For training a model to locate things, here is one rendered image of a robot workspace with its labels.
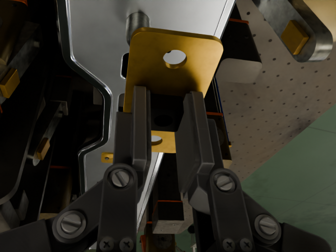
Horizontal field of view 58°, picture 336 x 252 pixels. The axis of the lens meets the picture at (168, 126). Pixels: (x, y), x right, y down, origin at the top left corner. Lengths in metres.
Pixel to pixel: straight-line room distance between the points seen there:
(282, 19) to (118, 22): 0.20
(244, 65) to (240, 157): 0.85
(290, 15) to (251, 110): 0.72
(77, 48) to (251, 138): 0.88
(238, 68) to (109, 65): 0.20
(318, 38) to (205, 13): 0.15
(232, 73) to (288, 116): 0.66
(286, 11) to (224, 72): 0.17
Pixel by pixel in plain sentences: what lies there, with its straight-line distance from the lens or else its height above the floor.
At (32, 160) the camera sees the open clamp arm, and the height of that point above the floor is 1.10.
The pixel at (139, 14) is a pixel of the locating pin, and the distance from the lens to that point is 0.41.
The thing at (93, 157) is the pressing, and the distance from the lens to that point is 0.68.
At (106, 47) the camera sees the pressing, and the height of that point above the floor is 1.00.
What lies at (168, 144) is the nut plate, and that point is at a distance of 0.18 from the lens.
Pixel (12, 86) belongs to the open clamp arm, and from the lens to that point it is 0.41.
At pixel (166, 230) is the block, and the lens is 1.02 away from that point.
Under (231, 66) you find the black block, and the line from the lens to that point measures 0.50.
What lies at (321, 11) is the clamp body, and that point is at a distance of 0.41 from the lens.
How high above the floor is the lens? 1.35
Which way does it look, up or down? 37 degrees down
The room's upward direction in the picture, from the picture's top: 176 degrees clockwise
